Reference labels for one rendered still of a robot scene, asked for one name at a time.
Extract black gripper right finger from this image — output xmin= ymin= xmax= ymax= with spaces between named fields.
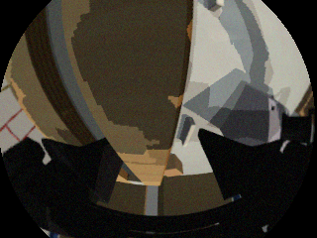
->
xmin=198 ymin=128 xmax=285 ymax=199

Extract tan rectangular block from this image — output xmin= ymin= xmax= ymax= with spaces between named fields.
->
xmin=165 ymin=154 xmax=183 ymax=178

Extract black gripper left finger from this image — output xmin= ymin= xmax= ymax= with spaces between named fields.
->
xmin=43 ymin=138 xmax=124 ymax=203

